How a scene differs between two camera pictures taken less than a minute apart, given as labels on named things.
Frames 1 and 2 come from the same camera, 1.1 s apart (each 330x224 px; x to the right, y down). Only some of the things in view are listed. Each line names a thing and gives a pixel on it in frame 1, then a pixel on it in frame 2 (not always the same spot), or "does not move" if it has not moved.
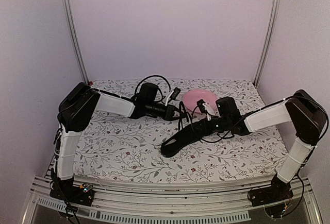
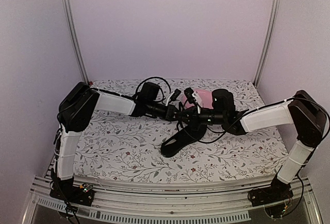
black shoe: (184, 137) does not move
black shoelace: (187, 116) does not move
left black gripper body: (166, 115) does not move
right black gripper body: (210, 130) → (196, 123)
